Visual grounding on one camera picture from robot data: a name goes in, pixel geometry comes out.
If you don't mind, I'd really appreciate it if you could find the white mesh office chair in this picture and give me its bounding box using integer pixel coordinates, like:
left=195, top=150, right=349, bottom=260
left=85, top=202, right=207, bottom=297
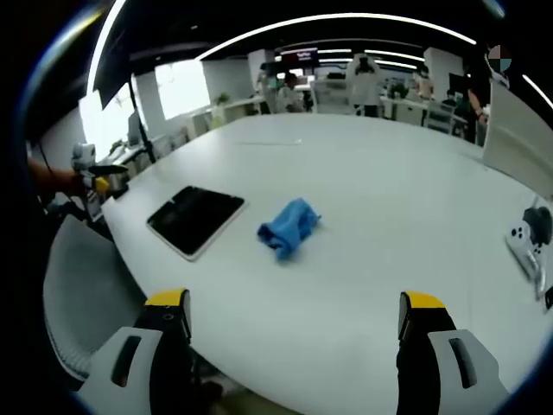
left=424, top=99, right=460, bottom=134

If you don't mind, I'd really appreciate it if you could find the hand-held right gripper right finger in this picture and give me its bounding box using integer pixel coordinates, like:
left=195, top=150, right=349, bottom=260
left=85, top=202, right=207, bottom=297
left=396, top=290, right=510, bottom=415

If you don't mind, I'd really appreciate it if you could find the blue cleaning cloth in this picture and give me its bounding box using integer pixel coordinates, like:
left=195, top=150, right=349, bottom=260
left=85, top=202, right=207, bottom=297
left=257, top=197, right=323, bottom=262

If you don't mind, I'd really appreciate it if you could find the black headset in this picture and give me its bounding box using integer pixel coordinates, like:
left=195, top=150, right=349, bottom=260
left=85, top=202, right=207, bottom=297
left=522, top=206, right=553, bottom=246

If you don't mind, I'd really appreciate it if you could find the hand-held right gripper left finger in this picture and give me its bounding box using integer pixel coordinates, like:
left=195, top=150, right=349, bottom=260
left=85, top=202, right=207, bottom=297
left=75, top=288, right=193, bottom=415

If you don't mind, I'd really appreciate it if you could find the black monitor on pole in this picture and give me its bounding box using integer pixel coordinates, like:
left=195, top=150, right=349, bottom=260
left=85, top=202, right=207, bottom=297
left=92, top=25, right=157, bottom=164

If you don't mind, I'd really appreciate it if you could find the white game controller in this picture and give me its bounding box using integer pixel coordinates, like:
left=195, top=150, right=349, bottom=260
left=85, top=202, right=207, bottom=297
left=505, top=222, right=549, bottom=300

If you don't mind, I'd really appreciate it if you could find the black tablet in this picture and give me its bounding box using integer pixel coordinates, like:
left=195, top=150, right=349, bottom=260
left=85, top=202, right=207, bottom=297
left=146, top=185, right=247, bottom=263

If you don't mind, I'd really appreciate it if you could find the grey mesh office chair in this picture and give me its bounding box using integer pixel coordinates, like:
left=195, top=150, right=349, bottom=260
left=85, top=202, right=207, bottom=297
left=41, top=214, right=150, bottom=381

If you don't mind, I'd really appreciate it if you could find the white chair back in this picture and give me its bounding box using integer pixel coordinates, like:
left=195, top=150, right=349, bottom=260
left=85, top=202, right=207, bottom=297
left=481, top=80, right=553, bottom=201

